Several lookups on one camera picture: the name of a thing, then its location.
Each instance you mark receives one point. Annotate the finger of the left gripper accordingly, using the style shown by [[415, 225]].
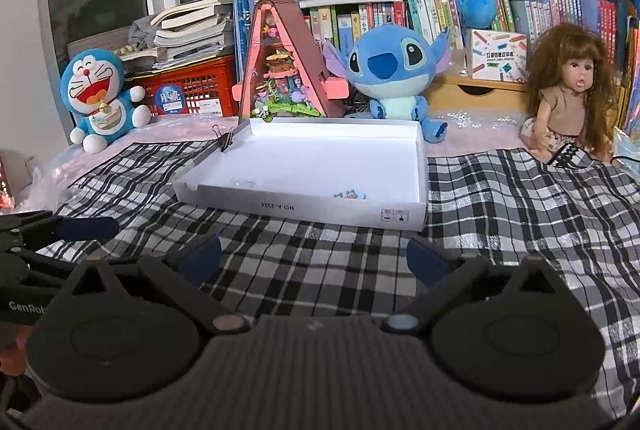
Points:
[[50, 259], [43, 226]]

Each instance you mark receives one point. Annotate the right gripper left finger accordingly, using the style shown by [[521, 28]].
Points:
[[179, 277]]

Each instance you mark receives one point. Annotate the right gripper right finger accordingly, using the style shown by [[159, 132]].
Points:
[[448, 280]]

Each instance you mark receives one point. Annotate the blue oval bear hair clip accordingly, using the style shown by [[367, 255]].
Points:
[[350, 194]]

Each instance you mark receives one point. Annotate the person's hand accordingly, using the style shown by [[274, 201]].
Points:
[[13, 359]]

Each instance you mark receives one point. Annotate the white shallow cardboard box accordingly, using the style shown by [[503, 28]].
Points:
[[290, 168]]

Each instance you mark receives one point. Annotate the black binder clip on box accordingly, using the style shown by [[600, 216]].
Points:
[[224, 138]]

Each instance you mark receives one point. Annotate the black white plaid cloth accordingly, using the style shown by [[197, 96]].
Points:
[[579, 214]]

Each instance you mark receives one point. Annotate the Doraemon plush toy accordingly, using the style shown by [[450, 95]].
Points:
[[92, 88]]

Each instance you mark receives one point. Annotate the wooden drawer box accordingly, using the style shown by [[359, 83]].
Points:
[[452, 92]]

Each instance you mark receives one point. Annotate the red plastic crate left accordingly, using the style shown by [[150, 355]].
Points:
[[200, 88]]

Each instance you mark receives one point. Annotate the pink triangular diorama house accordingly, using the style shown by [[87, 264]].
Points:
[[285, 74]]

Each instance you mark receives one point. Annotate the Stitch plush toy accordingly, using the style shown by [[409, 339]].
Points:
[[393, 65]]

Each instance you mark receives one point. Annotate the brown haired baby doll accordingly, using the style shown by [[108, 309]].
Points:
[[570, 93]]

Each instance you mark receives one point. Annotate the white patterned paper box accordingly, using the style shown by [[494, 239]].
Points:
[[495, 55]]

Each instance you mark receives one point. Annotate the stack of books left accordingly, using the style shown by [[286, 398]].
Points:
[[192, 30]]

